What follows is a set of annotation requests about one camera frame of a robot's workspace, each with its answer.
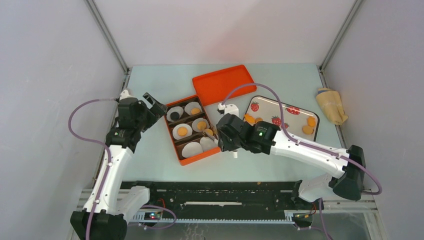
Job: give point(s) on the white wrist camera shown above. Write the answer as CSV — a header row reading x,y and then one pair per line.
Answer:
x,y
231,109
126,93

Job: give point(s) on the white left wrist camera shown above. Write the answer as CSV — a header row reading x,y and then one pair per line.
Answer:
x,y
126,93

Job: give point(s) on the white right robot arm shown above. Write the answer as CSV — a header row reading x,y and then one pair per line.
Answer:
x,y
343,168

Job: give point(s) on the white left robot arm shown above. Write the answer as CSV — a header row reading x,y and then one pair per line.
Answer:
x,y
103,216

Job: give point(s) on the strawberry pattern tray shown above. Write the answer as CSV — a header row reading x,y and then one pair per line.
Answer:
x,y
294,118

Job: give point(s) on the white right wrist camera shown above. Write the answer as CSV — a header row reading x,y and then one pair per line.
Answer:
x,y
231,109

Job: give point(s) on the yellow cloth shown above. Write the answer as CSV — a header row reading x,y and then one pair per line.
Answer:
x,y
331,105

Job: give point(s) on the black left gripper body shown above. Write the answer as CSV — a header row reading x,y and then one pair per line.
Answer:
x,y
148,116

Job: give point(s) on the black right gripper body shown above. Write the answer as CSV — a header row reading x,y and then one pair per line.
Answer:
x,y
230,146

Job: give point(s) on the orange cookie box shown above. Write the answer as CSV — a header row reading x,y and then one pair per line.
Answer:
x,y
195,137

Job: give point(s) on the white paper cup liner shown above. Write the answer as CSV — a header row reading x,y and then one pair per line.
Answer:
x,y
194,123
207,144
191,149
178,109
191,105
176,136

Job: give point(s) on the clear plastic tongs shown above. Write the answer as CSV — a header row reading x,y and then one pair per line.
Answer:
x,y
216,141

